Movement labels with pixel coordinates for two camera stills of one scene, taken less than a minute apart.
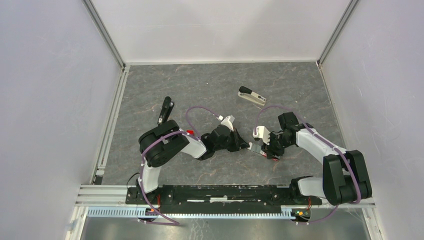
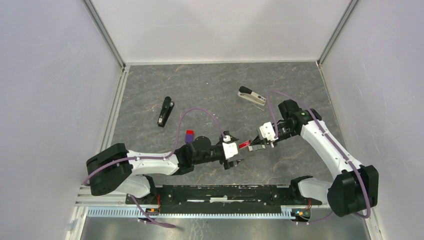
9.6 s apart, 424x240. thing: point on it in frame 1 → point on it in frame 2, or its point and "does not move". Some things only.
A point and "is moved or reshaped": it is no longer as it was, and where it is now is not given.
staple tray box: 254,147 does not move
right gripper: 271,152 → 269,143
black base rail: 218,199 does not move
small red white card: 263,153 is moved or reshaped
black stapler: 167,107 does not move
